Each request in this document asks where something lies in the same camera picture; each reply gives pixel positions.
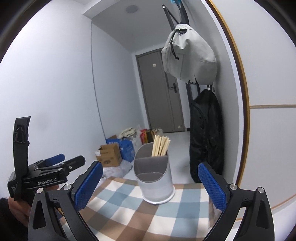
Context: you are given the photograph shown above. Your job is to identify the left hand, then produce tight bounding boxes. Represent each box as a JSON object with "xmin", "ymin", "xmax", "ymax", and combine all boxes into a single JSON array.
[{"xmin": 8, "ymin": 197, "xmax": 31, "ymax": 227}]

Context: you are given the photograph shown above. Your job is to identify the brown cardboard box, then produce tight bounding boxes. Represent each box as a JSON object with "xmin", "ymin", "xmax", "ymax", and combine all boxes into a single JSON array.
[{"xmin": 95, "ymin": 143, "xmax": 122, "ymax": 167}]

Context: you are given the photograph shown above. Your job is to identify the checkered tablecloth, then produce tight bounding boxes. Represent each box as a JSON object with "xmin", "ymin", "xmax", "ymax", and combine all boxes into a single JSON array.
[{"xmin": 80, "ymin": 177, "xmax": 221, "ymax": 240}]

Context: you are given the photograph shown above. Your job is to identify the white plastic bags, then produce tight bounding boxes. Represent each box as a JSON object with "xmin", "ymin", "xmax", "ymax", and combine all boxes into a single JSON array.
[{"xmin": 102, "ymin": 160, "xmax": 133, "ymax": 179}]

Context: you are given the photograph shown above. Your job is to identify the blue cardboard box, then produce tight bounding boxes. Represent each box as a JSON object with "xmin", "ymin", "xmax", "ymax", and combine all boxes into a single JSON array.
[{"xmin": 106, "ymin": 135, "xmax": 135, "ymax": 162}]

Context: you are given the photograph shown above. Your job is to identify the cream tote bag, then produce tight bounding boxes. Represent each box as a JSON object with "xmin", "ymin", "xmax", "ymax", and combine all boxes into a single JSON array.
[{"xmin": 118, "ymin": 127, "xmax": 142, "ymax": 152}]

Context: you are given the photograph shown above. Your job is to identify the red and black bag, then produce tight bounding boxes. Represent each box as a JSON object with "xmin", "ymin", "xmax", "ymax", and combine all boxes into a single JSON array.
[{"xmin": 140, "ymin": 128, "xmax": 155, "ymax": 145}]

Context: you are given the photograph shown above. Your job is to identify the grey utensil holder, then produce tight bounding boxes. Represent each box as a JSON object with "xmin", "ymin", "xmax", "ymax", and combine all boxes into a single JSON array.
[{"xmin": 133, "ymin": 143, "xmax": 175, "ymax": 205}]

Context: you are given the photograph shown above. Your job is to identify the chopstick in holder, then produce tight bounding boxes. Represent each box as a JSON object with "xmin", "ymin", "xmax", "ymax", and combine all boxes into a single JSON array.
[
  {"xmin": 162, "ymin": 138, "xmax": 171, "ymax": 156},
  {"xmin": 154, "ymin": 136, "xmax": 162, "ymax": 156},
  {"xmin": 152, "ymin": 135, "xmax": 158, "ymax": 157},
  {"xmin": 158, "ymin": 136, "xmax": 167, "ymax": 156}
]

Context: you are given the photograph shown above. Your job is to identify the black backpack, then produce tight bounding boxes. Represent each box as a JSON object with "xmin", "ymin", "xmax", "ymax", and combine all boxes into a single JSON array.
[{"xmin": 189, "ymin": 89, "xmax": 224, "ymax": 183}]

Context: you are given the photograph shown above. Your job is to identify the grey door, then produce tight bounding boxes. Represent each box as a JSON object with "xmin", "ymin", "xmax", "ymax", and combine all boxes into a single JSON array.
[{"xmin": 136, "ymin": 50, "xmax": 186, "ymax": 133}]

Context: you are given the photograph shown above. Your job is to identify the grey hanging bag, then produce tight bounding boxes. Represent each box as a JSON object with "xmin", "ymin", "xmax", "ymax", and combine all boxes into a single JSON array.
[{"xmin": 162, "ymin": 24, "xmax": 218, "ymax": 85}]

